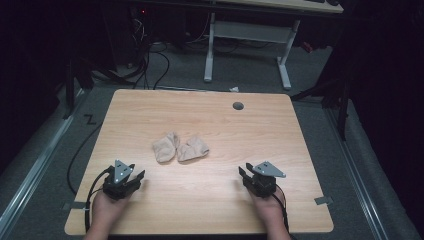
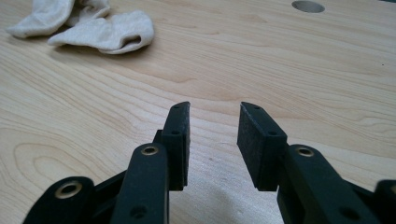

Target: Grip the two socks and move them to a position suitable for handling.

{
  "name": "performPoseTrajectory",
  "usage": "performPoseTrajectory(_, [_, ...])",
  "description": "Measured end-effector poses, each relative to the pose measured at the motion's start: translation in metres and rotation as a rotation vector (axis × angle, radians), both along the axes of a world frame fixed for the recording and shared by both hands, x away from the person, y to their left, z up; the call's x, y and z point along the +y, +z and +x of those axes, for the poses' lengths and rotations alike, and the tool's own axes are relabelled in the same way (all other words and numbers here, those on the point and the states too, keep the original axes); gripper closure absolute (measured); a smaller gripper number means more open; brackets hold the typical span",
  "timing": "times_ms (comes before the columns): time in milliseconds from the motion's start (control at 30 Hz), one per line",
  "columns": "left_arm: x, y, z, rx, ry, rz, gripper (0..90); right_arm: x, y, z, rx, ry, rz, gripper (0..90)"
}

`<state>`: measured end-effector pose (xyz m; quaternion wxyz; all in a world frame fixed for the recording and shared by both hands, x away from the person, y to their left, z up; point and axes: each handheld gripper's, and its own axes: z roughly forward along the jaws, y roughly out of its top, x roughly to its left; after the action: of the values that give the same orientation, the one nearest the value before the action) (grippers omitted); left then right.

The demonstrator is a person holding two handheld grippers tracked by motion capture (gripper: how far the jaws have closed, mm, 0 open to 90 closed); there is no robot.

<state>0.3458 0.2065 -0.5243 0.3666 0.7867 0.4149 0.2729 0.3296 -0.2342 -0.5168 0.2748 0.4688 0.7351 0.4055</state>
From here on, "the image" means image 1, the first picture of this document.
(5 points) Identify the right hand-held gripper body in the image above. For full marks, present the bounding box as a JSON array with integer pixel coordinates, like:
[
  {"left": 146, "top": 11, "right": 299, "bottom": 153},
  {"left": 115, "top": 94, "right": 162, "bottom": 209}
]
[{"left": 244, "top": 160, "right": 287, "bottom": 199}]

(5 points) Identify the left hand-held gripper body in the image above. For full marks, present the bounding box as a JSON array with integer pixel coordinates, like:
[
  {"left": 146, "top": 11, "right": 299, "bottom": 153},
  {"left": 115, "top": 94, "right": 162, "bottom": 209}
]
[{"left": 102, "top": 159, "right": 141, "bottom": 201}]

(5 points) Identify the beige sock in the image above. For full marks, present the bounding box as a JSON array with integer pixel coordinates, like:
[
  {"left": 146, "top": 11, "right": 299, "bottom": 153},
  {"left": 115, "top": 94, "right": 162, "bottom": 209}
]
[
  {"left": 176, "top": 135, "right": 211, "bottom": 163},
  {"left": 152, "top": 131, "right": 181, "bottom": 164}
]

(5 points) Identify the person's left hand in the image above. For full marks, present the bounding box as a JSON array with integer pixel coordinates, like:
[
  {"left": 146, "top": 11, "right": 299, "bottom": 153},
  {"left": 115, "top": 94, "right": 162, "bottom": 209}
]
[{"left": 90, "top": 190, "right": 132, "bottom": 232}]

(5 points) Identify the person's right hand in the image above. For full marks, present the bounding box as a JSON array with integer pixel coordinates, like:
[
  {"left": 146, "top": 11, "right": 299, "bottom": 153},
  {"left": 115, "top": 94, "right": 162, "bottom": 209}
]
[{"left": 249, "top": 187, "right": 287, "bottom": 228}]

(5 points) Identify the grey tape strip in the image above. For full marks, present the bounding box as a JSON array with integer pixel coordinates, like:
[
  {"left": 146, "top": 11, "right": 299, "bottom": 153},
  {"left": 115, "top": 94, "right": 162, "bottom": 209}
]
[
  {"left": 62, "top": 200, "right": 88, "bottom": 211},
  {"left": 314, "top": 195, "right": 334, "bottom": 206}
]

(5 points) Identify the black metal stand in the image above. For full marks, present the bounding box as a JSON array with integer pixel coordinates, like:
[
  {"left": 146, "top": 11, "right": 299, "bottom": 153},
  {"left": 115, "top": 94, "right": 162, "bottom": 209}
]
[
  {"left": 289, "top": 66, "right": 352, "bottom": 142},
  {"left": 61, "top": 58, "right": 95, "bottom": 120}
]

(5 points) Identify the red object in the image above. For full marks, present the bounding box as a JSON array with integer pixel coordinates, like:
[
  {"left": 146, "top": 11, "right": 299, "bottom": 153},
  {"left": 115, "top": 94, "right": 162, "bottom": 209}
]
[{"left": 300, "top": 40, "right": 315, "bottom": 54}]

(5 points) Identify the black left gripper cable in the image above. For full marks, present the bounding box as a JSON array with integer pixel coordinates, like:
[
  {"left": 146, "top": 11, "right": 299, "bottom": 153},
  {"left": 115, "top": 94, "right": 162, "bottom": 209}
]
[{"left": 84, "top": 167, "right": 112, "bottom": 234}]

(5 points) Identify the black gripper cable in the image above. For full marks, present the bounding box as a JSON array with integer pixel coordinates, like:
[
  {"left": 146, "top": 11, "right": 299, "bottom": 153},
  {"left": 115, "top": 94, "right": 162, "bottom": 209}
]
[
  {"left": 271, "top": 184, "right": 292, "bottom": 236},
  {"left": 84, "top": 167, "right": 112, "bottom": 234}
]

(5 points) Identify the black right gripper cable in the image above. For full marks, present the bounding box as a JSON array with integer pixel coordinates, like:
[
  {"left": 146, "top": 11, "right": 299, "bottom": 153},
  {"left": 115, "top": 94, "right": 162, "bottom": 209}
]
[{"left": 271, "top": 184, "right": 292, "bottom": 236}]

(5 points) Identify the black floor cable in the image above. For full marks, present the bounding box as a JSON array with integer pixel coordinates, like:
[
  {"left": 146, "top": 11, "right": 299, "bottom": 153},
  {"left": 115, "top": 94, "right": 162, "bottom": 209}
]
[{"left": 66, "top": 122, "right": 104, "bottom": 196}]

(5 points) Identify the metal floor rail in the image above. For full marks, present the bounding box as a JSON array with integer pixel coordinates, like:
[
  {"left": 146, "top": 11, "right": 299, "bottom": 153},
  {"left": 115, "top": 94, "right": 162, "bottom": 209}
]
[
  {"left": 0, "top": 87, "right": 86, "bottom": 239},
  {"left": 323, "top": 107, "right": 390, "bottom": 240}
]

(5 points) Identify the bundle of black cables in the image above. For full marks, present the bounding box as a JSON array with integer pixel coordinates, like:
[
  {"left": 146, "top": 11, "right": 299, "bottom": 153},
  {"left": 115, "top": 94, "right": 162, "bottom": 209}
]
[{"left": 117, "top": 9, "right": 172, "bottom": 91}]

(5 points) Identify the white desk with metal frame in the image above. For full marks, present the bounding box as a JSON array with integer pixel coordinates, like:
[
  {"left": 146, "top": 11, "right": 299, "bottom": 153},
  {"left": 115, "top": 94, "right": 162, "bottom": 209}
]
[{"left": 203, "top": 0, "right": 345, "bottom": 92}]

